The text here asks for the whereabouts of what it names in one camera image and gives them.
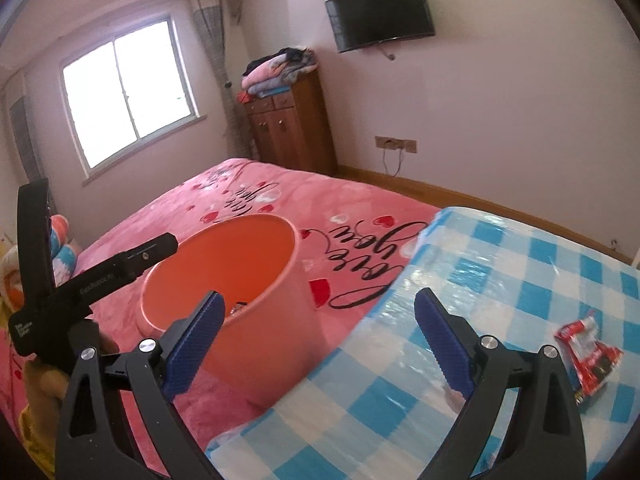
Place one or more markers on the grey patterned curtain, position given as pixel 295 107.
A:
pixel 215 50

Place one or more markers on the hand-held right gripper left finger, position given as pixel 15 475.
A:
pixel 192 345

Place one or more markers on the person's left hand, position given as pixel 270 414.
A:
pixel 45 385

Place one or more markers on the pink plastic bucket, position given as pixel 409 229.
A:
pixel 280 300

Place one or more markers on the red snack packet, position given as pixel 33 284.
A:
pixel 590 355

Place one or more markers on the wall socket strip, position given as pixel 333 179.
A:
pixel 396 144

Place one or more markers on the black wall television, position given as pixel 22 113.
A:
pixel 380 10

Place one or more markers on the colourful printed pillow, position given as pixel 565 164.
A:
pixel 62 260

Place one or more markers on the pile of folded clothes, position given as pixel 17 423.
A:
pixel 280 70

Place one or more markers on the pink printed bed sheet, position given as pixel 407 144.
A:
pixel 250 195

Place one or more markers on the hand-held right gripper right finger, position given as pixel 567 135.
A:
pixel 445 345

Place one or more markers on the person's left forearm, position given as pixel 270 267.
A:
pixel 37 430

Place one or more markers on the wooden cabinet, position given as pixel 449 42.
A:
pixel 295 130

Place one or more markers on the blue checked tablecloth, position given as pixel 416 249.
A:
pixel 525 270

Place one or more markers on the window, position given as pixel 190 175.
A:
pixel 125 95

